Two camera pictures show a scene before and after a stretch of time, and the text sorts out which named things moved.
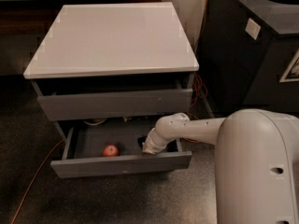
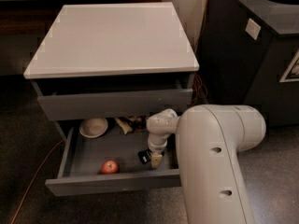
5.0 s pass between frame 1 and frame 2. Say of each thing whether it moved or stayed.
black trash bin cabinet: stayed
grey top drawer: stayed
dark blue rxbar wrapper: moved
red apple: moved
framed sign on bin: stayed
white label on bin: stayed
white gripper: stayed
